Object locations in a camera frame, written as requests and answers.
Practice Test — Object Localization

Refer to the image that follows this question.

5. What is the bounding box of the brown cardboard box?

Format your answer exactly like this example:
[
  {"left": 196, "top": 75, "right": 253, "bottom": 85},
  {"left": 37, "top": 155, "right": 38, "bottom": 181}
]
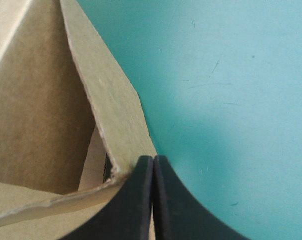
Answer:
[{"left": 0, "top": 0, "right": 158, "bottom": 240}]

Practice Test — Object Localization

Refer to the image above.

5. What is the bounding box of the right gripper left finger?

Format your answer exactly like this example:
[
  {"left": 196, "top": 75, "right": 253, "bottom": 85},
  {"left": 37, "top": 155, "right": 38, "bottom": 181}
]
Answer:
[{"left": 55, "top": 155, "right": 154, "bottom": 240}]

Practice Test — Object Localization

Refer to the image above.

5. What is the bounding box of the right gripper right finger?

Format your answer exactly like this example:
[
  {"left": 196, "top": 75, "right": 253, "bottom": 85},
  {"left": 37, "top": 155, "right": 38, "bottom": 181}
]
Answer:
[{"left": 153, "top": 154, "right": 248, "bottom": 240}]

